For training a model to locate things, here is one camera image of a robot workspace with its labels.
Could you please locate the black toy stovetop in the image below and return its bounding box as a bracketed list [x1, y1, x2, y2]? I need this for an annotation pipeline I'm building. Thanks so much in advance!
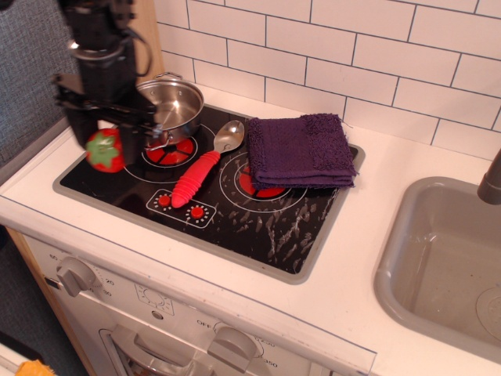
[53, 106, 348, 284]

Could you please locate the silver pan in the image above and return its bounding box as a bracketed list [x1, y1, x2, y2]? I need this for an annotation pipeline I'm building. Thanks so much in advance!
[138, 72, 204, 151]

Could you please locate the right red stove knob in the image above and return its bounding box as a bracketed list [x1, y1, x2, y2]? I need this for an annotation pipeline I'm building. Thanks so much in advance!
[189, 206, 205, 219]

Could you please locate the red stove knob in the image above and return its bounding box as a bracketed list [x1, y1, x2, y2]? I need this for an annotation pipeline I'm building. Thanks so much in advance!
[157, 194, 171, 208]
[189, 206, 205, 219]

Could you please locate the grey faucet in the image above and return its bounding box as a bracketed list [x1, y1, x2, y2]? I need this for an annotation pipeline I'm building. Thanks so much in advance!
[477, 150, 501, 205]

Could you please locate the purple folded towel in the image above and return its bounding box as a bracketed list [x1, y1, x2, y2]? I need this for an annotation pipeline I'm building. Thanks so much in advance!
[247, 114, 357, 190]

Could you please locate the grey oven door handle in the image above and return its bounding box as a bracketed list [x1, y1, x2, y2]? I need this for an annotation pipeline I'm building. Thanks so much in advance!
[110, 326, 196, 375]

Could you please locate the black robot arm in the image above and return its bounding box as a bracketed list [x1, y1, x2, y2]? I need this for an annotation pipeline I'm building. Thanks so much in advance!
[52, 1, 157, 165]

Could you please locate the left red stove knob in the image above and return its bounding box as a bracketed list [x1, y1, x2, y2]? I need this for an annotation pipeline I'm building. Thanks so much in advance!
[157, 194, 171, 208]

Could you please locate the red handled silver spoon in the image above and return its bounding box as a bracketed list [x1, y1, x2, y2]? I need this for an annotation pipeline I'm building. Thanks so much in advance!
[171, 120, 245, 208]

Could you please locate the grey timer knob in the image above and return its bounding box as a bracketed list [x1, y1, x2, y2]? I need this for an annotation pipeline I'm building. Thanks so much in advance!
[56, 257, 96, 297]

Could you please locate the grey sink basin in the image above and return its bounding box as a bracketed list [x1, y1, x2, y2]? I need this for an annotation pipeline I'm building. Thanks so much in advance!
[374, 177, 500, 363]

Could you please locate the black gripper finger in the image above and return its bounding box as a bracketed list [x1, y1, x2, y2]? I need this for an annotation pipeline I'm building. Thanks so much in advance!
[64, 108, 99, 149]
[118, 125, 146, 165]

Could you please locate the red toy strawberry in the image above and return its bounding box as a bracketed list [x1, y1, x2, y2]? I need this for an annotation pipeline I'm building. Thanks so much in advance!
[85, 128, 125, 173]

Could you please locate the grey oven knob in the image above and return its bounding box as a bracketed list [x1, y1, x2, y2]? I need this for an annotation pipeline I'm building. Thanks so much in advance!
[207, 327, 258, 373]

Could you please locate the yellow object at corner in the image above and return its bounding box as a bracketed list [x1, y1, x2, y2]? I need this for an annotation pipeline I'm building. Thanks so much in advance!
[15, 360, 56, 376]

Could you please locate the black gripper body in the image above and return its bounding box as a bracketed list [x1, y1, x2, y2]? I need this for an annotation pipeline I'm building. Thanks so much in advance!
[52, 46, 157, 135]

